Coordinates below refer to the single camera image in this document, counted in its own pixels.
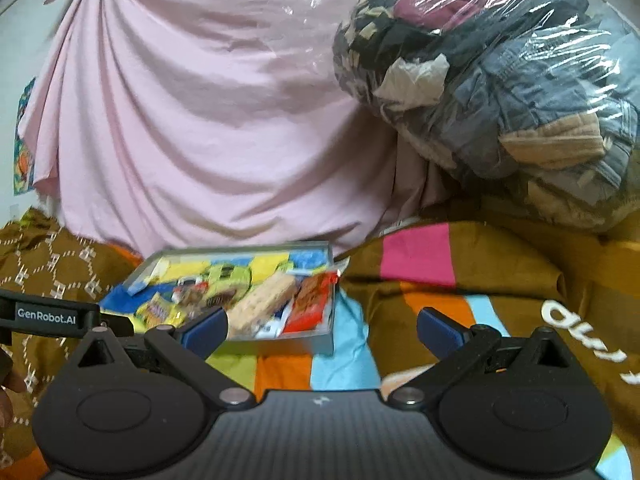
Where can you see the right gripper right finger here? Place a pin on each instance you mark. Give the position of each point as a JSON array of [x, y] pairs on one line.
[[460, 351]]

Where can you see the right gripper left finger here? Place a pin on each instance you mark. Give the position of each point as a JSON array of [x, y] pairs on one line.
[[182, 353]]

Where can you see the yellow green biscuit packet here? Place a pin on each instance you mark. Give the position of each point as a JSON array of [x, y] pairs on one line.
[[160, 311]]

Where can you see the dark jerky packet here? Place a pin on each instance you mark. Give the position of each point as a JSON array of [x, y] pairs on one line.
[[219, 294]]

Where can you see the orange rice cracker bar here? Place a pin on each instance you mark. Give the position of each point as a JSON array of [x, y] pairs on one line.
[[255, 309]]

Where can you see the red dried tofu packet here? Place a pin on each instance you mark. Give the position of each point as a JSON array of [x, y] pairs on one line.
[[314, 295]]

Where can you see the red nut snack packet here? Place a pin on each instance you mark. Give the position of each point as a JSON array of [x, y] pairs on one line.
[[189, 291]]

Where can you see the blue milk powder sachet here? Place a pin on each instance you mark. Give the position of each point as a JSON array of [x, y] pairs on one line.
[[274, 326]]

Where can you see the person's left hand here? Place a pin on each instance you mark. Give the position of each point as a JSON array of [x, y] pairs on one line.
[[10, 381]]

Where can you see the brown PF pillow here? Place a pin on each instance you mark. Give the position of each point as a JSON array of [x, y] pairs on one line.
[[52, 281]]

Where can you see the grey tray with cartoon liner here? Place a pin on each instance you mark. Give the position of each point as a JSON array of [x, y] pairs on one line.
[[174, 285]]

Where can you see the colourful cartoon blanket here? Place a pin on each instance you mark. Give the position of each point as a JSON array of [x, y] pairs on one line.
[[498, 281]]

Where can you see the pink sheet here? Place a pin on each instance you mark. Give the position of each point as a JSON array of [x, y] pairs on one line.
[[184, 123]]

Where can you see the plastic bag of clothes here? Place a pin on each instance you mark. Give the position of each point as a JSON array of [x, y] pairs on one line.
[[535, 100]]

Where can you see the cartoon wall poster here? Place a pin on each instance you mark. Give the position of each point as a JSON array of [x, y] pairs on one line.
[[23, 166]]

